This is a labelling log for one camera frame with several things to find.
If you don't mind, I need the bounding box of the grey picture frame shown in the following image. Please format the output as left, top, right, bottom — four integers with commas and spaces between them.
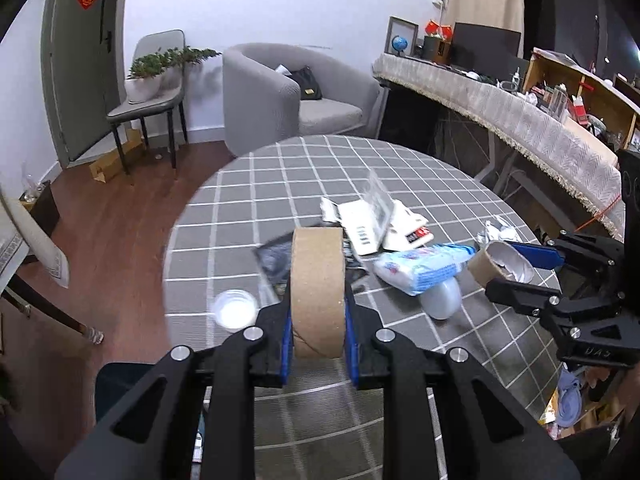
385, 16, 420, 58

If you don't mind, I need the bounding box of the dark plastic packet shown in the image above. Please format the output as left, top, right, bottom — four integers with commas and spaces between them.
252, 234, 370, 306

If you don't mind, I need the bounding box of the black monitor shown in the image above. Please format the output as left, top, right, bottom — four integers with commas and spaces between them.
450, 22, 522, 78

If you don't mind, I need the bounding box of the white patterned cloth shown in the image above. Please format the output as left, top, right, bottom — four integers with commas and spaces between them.
0, 185, 71, 291

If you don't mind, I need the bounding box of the grey door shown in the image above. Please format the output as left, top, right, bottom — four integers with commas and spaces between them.
40, 0, 132, 168

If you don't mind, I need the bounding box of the wooden desk shelf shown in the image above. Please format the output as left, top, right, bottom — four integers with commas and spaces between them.
522, 47, 640, 151

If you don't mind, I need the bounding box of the potted plant in white pot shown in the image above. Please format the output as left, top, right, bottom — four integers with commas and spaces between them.
124, 46, 222, 105

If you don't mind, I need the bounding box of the white carton with red label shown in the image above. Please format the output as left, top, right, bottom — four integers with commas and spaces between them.
382, 200, 433, 251

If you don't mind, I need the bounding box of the cardboard tube with foil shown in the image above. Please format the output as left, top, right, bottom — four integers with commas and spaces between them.
467, 240, 536, 288

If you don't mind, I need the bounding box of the white striped wrapper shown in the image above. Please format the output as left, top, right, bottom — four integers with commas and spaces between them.
320, 197, 346, 223

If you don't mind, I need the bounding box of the black handbag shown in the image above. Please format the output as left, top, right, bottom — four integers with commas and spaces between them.
287, 66, 323, 101

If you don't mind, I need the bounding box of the clear plastic wrapper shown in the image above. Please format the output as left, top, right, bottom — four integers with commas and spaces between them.
365, 170, 398, 241

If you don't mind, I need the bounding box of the dark wooden chair leg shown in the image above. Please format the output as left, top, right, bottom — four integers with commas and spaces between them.
0, 272, 106, 346

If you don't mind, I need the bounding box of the white box with barcode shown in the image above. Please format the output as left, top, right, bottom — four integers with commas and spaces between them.
336, 199, 390, 256

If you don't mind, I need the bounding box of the orange cable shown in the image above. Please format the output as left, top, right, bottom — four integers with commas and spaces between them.
580, 195, 623, 228

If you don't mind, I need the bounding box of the translucent plastic cup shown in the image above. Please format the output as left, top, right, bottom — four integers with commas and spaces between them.
419, 277, 463, 321

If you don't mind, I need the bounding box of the grey dining chair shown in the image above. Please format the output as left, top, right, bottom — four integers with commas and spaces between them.
106, 29, 190, 176

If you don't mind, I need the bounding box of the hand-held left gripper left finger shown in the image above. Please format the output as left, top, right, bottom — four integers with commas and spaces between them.
54, 296, 293, 480

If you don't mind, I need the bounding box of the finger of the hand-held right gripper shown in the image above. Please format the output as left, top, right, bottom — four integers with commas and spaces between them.
485, 278, 640, 368
507, 232, 626, 286

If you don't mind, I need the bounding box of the dark brown bin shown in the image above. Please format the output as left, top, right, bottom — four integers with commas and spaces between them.
20, 180, 61, 263

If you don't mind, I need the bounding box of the beige fringed desk cloth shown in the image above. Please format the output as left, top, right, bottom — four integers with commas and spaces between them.
372, 52, 626, 238

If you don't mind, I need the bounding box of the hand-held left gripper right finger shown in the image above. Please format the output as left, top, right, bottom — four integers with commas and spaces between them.
344, 290, 583, 480

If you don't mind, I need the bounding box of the dark wooden box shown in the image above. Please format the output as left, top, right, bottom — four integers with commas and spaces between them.
422, 35, 451, 63

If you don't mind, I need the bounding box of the grey armchair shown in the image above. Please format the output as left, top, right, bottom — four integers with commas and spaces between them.
222, 42, 383, 153

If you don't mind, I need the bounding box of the pale blue plastic bag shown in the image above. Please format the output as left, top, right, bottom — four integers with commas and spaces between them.
555, 367, 583, 428

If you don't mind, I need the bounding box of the cardboard box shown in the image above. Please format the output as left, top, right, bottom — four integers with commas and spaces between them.
90, 128, 146, 183

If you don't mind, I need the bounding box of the blue white tissue packet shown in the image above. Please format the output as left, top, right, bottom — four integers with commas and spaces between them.
374, 242, 478, 297

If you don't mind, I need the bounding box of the brown cardboard tape roll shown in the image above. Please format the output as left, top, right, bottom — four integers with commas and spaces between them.
290, 227, 347, 361

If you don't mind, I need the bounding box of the white desk frame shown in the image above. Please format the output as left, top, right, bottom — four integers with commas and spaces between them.
475, 130, 531, 196

